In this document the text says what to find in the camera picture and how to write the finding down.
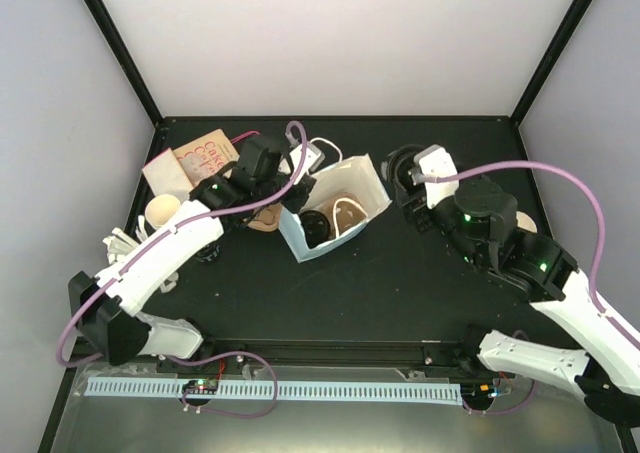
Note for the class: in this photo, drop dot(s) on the light blue slotted cable duct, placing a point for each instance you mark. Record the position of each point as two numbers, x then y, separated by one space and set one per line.
313 391

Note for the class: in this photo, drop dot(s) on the black right frame post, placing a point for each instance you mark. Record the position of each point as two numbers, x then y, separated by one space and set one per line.
553 52

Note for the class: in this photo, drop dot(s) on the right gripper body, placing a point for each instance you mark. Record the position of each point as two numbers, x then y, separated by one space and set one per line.
413 213

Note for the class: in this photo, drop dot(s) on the black frame post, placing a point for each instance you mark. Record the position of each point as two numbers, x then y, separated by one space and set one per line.
553 52
118 47

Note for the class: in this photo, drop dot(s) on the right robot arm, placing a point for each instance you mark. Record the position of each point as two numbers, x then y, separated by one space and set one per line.
479 219

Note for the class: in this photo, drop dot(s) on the white pink-edged napkin pack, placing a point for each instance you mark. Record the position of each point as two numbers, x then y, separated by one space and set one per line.
165 176

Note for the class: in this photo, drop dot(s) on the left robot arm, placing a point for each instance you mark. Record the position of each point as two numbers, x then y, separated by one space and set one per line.
107 308

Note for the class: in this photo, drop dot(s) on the left paper cup stack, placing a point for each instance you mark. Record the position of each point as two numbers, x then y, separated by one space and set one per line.
160 209

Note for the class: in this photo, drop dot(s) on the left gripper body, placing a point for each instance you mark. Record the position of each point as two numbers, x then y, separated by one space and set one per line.
298 191

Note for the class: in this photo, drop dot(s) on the black coffee lid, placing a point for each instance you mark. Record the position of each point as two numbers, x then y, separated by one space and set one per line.
316 228
398 165

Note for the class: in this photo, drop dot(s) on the paper cup stack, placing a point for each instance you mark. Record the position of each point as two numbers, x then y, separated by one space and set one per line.
160 209
525 222

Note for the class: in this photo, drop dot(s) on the brown Cakes paper bag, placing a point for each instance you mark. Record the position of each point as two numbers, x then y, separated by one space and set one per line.
208 154

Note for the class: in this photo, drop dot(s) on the black left frame post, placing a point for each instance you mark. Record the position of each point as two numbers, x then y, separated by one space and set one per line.
118 47

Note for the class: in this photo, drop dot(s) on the brown pulp cup carrier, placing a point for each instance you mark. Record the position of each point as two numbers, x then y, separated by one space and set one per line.
343 212

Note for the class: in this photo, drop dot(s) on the right paper cup stack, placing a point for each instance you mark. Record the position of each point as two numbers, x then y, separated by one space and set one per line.
525 222

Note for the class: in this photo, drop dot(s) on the light blue paper bag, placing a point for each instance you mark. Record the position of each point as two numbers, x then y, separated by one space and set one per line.
354 176

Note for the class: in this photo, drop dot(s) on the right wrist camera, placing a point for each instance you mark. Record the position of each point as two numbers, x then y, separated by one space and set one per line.
431 166

